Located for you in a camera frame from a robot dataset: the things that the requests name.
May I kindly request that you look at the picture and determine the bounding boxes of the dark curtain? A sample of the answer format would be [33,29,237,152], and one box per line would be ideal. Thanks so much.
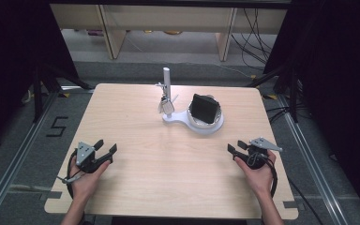
[0,0,79,154]
[262,0,360,219]

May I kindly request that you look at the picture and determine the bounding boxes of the white floor cable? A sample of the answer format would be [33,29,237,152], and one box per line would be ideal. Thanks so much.
[181,60,254,79]

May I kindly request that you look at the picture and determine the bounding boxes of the person's left hand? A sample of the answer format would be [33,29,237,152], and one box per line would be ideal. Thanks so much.
[68,158,113,202]

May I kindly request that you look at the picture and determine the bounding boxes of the white hook stand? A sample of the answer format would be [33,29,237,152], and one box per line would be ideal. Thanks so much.
[155,67,225,136]

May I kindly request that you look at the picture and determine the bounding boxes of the silver bowl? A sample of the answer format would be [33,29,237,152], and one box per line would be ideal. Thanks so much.
[186,94,224,130]

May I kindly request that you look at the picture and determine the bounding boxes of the black wallet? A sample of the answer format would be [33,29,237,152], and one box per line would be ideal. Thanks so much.
[189,93,220,125]

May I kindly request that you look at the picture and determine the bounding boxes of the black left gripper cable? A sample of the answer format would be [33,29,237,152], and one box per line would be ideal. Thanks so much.
[66,148,80,201]

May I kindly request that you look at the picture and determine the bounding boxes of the person's right hand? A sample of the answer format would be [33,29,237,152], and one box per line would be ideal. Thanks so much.
[233,149,278,197]

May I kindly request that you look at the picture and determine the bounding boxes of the black metal stand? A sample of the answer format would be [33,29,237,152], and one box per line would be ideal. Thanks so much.
[247,59,301,124]
[31,64,92,123]

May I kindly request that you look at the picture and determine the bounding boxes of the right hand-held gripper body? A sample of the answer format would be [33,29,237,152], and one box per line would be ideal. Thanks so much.
[244,136,284,171]

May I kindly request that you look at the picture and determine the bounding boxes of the black floor cables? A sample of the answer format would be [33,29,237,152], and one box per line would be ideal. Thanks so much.
[231,7,279,71]

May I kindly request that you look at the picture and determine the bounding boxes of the grey cable plug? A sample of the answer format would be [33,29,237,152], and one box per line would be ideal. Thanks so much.
[55,173,83,185]

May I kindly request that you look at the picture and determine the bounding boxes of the beige desk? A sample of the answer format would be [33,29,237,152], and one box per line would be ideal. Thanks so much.
[49,3,289,62]

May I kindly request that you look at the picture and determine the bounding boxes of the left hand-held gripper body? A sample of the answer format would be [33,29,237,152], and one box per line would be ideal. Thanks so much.
[74,141,108,174]

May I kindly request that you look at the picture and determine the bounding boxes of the aluminium floor rail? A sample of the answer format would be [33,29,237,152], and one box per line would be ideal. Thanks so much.
[276,93,351,225]
[0,88,60,225]

